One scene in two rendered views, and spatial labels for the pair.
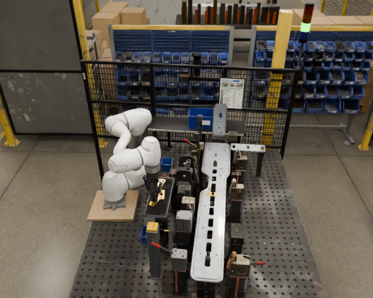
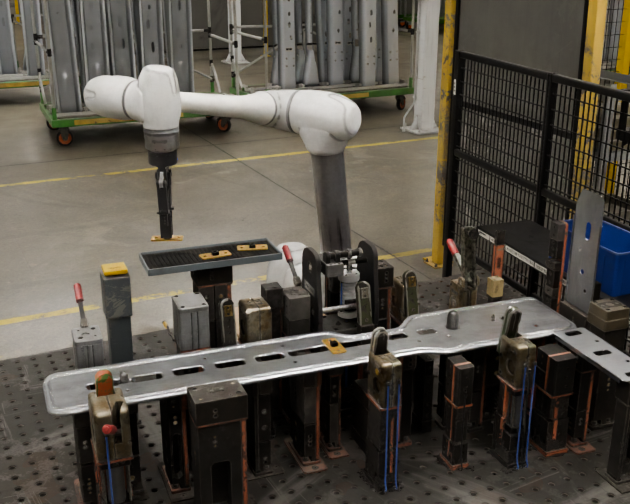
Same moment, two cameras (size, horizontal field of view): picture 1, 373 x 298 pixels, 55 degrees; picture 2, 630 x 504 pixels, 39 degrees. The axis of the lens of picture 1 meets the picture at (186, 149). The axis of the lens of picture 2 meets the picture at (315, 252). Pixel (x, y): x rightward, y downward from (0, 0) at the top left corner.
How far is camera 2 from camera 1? 2.30 m
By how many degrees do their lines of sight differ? 57
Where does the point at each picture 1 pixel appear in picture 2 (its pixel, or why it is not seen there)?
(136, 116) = (311, 100)
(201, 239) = (166, 363)
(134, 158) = (111, 88)
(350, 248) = not seen: outside the picture
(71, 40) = (572, 57)
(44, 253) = not seen: hidden behind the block
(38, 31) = (527, 28)
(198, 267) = (77, 378)
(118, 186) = (282, 275)
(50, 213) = not seen: hidden behind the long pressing
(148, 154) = (135, 90)
